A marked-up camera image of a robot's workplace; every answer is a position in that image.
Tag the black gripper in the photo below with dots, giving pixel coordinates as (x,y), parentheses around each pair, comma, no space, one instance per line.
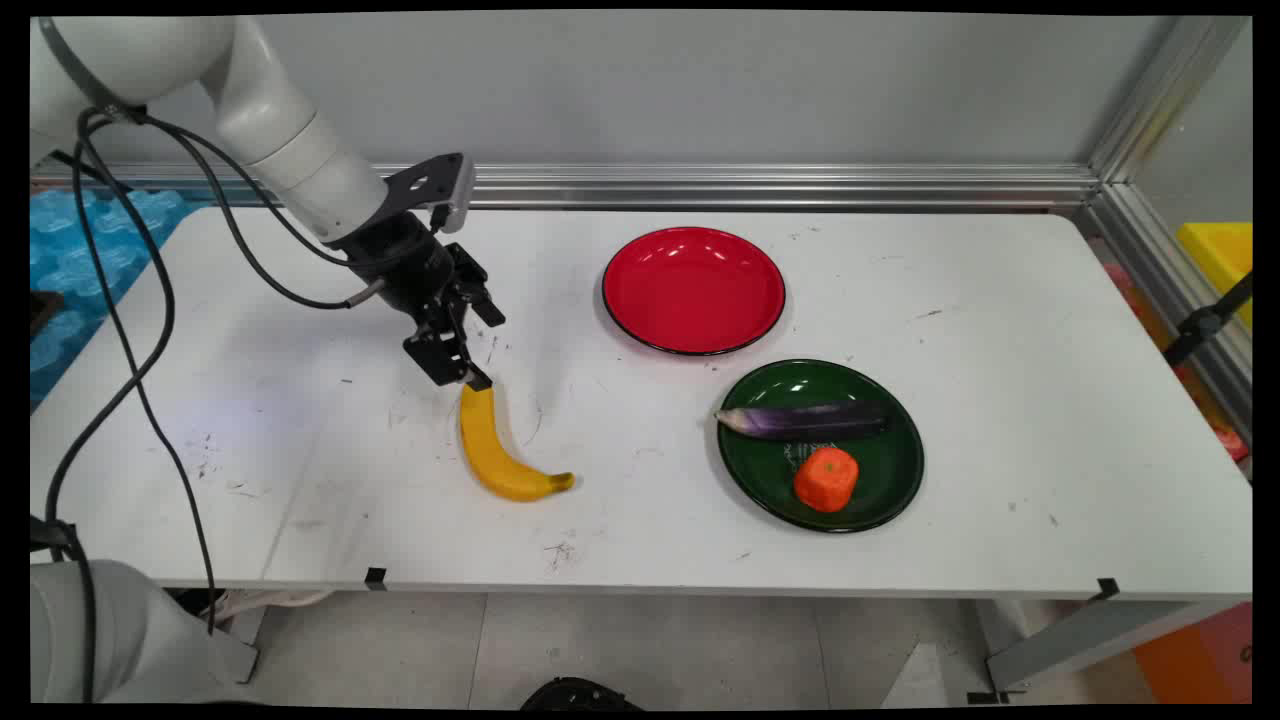
(400,265)

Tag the purple eggplant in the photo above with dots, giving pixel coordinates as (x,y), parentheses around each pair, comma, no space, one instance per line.
(810,421)

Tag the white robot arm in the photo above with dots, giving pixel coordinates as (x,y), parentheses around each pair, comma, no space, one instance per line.
(270,120)

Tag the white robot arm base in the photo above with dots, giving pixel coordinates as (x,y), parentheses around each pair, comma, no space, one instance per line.
(120,640)

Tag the yellow banana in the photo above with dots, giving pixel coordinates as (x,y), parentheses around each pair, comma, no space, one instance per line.
(485,450)

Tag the red plate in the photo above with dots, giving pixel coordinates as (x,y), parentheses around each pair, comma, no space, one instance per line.
(693,290)

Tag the small black table clip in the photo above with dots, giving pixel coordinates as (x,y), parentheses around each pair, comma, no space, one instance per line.
(375,578)
(1107,588)

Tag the blue foam mat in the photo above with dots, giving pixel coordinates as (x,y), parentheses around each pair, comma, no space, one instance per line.
(90,260)

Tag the black round floor object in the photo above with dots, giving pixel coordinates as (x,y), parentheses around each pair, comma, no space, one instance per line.
(578,695)

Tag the orange carrot chunk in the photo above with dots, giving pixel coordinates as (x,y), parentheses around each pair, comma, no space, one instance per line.
(826,480)

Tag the dark green plate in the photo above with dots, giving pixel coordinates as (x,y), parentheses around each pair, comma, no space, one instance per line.
(880,470)

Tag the grey table leg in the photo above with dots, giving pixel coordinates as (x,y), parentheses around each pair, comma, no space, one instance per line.
(1090,640)

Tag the yellow box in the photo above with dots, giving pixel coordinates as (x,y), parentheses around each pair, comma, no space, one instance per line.
(1220,260)

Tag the orange box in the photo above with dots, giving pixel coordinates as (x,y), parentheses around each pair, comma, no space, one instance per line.
(1200,660)

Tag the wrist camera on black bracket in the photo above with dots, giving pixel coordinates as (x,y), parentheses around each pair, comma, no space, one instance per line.
(440,185)

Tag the long aluminium frame rail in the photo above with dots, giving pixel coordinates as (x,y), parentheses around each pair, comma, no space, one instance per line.
(750,187)

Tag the short aluminium frame rail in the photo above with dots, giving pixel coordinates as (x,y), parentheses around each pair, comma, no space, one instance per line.
(1150,260)

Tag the aluminium frame post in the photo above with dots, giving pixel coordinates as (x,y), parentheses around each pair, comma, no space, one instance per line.
(1165,95)

